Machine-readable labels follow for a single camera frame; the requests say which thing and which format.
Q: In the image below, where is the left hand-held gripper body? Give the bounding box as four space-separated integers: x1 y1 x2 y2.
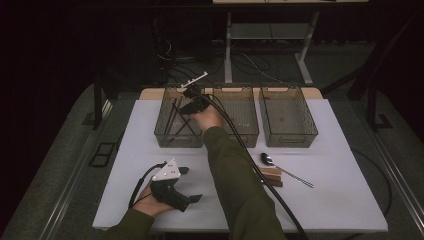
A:
149 158 194 213

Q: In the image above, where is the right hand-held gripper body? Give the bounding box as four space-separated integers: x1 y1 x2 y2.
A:
180 71 213 107

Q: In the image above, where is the brown wooden chopstick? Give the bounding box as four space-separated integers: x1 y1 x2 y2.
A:
174 118 194 137
169 98 183 135

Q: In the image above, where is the smoky translucent plastic bin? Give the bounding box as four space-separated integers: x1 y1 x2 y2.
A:
210 85 260 149
153 85 206 149
258 85 319 149

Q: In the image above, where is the translucent amber plastic spoon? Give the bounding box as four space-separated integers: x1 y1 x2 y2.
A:
258 166 283 175

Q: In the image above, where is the metal spoon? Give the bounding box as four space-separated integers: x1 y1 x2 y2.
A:
260 152 315 189

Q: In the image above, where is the person's right hand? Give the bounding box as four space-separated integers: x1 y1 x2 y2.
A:
192 105 225 132

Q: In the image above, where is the person's left hand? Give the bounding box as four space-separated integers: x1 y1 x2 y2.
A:
132 185 175 218

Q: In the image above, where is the black metal stand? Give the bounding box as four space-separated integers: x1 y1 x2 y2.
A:
92 71 120 131
320 9 424 133

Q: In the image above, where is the black floor cable tangle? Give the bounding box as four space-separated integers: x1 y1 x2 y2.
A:
156 36 234 84

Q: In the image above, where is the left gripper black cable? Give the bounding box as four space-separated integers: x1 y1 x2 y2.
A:
128 161 168 210

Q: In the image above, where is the white metal desk frame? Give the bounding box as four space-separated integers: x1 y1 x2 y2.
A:
212 0 370 86

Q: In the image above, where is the white floor cable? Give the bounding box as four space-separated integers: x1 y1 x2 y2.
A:
239 52 288 85

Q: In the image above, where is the metal floor rail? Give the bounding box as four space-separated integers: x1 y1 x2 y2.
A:
361 128 424 231
41 99 114 240

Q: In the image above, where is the thin black floor cable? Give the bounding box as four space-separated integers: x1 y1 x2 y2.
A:
351 148 394 218

